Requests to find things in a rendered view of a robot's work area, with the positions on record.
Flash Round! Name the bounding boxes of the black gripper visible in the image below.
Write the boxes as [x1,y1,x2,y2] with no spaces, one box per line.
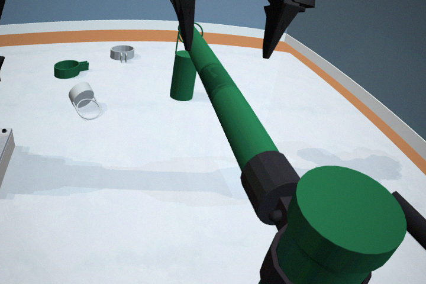
[170,0,315,59]

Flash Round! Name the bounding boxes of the long green pipe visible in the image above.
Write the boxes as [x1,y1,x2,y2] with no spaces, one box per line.
[188,26,279,171]

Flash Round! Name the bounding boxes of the green post with round cap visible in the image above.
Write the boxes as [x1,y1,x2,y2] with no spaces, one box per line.
[276,165,407,284]

